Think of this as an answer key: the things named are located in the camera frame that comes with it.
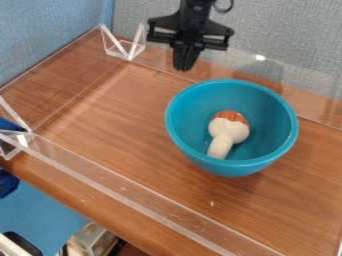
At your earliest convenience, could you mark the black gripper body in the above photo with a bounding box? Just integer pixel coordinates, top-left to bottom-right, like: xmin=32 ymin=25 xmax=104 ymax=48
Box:
xmin=147 ymin=8 xmax=234 ymax=50

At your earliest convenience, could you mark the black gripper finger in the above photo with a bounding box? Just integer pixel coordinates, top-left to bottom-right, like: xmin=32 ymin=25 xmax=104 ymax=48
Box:
xmin=186 ymin=41 xmax=204 ymax=70
xmin=174 ymin=41 xmax=187 ymax=71

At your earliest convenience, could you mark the white brown toy mushroom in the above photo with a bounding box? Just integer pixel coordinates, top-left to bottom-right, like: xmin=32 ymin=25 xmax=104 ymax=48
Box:
xmin=207 ymin=110 xmax=250 ymax=159

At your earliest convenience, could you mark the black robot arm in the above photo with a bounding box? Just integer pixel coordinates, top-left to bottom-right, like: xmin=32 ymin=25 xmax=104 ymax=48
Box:
xmin=147 ymin=0 xmax=234 ymax=72

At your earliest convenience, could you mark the blue plastic bowl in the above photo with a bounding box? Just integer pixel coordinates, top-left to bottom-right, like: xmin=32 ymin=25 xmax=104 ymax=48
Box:
xmin=164 ymin=79 xmax=299 ymax=177

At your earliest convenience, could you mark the clear acrylic back barrier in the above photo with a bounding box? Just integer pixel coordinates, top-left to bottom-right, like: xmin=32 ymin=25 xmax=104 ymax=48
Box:
xmin=135 ymin=43 xmax=342 ymax=130

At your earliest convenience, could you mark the clear acrylic barrier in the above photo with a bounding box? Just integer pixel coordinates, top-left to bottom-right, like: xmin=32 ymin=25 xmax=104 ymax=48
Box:
xmin=135 ymin=43 xmax=342 ymax=130
xmin=0 ymin=131 xmax=286 ymax=256

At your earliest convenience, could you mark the blue clamp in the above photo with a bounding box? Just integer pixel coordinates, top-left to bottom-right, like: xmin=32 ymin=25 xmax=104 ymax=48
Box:
xmin=0 ymin=116 xmax=25 ymax=199

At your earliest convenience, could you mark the clear acrylic front barrier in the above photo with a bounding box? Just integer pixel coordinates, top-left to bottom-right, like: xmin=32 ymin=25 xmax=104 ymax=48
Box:
xmin=0 ymin=131 xmax=286 ymax=256

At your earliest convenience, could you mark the clear container under table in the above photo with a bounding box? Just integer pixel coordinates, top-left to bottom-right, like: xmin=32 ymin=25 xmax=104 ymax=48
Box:
xmin=56 ymin=222 xmax=119 ymax=256

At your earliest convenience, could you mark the black white object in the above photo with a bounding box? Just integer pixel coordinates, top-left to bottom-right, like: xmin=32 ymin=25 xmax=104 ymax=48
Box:
xmin=0 ymin=231 xmax=43 ymax=256

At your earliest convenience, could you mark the black cable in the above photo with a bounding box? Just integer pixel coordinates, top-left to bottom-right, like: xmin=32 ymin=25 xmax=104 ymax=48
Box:
xmin=212 ymin=0 xmax=235 ymax=14

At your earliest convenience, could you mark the clear acrylic corner bracket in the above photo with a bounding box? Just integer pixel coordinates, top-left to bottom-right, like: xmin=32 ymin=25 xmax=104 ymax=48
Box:
xmin=99 ymin=23 xmax=146 ymax=61

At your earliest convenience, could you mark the clear acrylic left bracket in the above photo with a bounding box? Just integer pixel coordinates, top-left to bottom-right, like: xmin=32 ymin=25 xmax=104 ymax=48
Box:
xmin=0 ymin=96 xmax=32 ymax=161

